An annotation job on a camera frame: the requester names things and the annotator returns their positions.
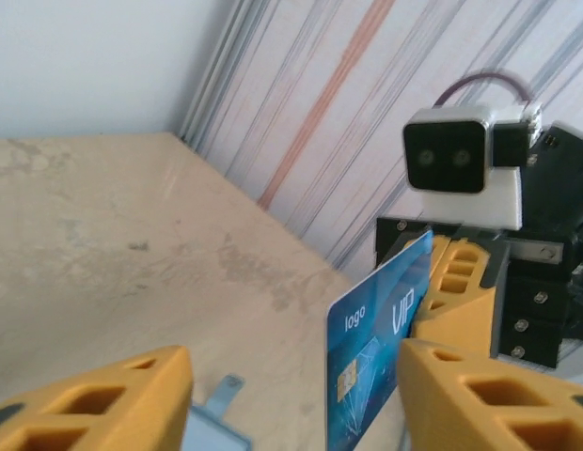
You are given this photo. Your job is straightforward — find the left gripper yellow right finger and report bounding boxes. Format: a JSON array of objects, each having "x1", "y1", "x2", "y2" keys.
[{"x1": 398, "y1": 340, "x2": 583, "y2": 451}]

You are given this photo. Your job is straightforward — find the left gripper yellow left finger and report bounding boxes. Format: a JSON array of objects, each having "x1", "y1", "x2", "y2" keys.
[{"x1": 0, "y1": 345, "x2": 194, "y2": 451}]

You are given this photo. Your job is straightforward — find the blue VIP card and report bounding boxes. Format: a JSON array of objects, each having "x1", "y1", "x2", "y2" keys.
[{"x1": 325, "y1": 228, "x2": 436, "y2": 451}]

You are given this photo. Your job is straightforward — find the blue leather card holder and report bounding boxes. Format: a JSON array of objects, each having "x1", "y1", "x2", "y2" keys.
[{"x1": 186, "y1": 373, "x2": 253, "y2": 451}]

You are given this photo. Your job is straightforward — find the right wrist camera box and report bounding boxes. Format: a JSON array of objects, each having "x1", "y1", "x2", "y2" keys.
[{"x1": 402, "y1": 103, "x2": 544, "y2": 232}]

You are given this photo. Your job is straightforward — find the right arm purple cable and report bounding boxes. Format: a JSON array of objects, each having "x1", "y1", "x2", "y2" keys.
[{"x1": 433, "y1": 70, "x2": 535, "y2": 108}]

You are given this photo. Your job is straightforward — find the aluminium frame post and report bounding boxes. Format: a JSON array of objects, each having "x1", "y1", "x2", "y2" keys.
[{"x1": 178, "y1": 0, "x2": 278, "y2": 151}]

